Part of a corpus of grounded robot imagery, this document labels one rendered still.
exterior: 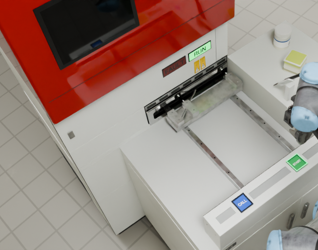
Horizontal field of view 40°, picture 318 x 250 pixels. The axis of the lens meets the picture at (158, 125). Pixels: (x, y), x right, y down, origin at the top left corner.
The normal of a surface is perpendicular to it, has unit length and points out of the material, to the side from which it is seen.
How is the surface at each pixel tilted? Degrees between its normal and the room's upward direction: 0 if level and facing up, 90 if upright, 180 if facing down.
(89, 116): 90
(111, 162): 90
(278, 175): 0
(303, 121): 91
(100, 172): 90
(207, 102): 0
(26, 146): 0
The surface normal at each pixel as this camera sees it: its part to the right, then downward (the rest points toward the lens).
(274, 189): -0.13, -0.57
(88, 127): 0.56, 0.63
